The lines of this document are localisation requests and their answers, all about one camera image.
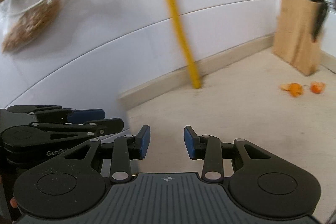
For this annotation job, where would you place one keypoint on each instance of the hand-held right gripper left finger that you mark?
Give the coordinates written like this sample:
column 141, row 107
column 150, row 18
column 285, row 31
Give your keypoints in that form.
column 145, row 140

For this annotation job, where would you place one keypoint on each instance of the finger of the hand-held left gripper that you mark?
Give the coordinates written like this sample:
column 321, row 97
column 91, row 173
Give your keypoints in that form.
column 86, row 114
column 110, row 124

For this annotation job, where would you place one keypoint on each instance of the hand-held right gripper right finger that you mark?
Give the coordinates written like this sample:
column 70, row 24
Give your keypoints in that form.
column 189, row 141

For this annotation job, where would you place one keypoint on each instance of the clear bag brown snacks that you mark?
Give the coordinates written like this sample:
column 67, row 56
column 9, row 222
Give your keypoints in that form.
column 31, row 24

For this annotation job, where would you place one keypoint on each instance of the flat orange peel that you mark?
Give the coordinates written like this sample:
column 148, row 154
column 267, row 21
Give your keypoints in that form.
column 296, row 90

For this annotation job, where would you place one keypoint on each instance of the yellow pipe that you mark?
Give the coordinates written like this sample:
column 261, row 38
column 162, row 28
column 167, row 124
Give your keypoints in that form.
column 173, row 11

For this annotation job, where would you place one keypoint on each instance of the curled orange peel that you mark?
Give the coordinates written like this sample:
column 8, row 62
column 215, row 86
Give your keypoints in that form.
column 317, row 88

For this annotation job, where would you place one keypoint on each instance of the wooden knife block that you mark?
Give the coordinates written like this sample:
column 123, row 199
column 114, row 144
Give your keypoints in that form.
column 294, row 37

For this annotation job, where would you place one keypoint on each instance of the black scissors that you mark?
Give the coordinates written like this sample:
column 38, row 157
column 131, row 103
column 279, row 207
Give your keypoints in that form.
column 320, row 22

